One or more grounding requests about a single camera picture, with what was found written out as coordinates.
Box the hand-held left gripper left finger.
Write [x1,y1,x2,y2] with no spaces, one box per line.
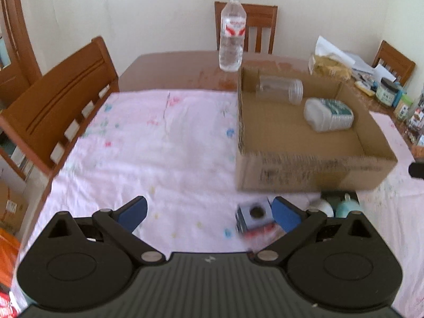
[43,196,164,266]

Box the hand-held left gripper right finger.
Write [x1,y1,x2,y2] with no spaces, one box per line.
[254,196,376,266]

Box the teal cup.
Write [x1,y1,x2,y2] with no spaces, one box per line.
[335,193,362,219]

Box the brown cardboard box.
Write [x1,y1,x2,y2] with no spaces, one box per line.
[235,66,398,193]

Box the white cup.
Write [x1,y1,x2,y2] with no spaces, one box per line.
[306,199,334,218]

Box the clear pen holder with pens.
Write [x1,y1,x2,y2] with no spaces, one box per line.
[406,86,424,147]

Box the green lidded jar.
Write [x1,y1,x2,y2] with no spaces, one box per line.
[394,93,414,122]

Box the glass jar black lid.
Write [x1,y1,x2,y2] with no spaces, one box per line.
[375,77,400,107]

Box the white bottle teal label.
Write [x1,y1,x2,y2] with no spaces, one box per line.
[303,98,354,133]

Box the stack of papers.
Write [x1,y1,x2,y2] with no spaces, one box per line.
[344,51,388,93]

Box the wooden chair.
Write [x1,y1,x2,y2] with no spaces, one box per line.
[214,1,278,54]
[0,36,120,176]
[373,40,416,87]

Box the cardboard carton on floor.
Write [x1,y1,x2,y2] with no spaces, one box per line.
[0,180,30,237]

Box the clear empty plastic jar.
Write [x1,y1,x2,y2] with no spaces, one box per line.
[256,76,304,105]

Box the tissue pack with white tissue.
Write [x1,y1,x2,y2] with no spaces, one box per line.
[308,35,356,80]

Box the clear plastic water bottle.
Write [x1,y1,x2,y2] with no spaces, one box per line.
[219,0,246,72]

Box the wooden door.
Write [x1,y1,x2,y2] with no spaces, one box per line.
[0,0,43,107]

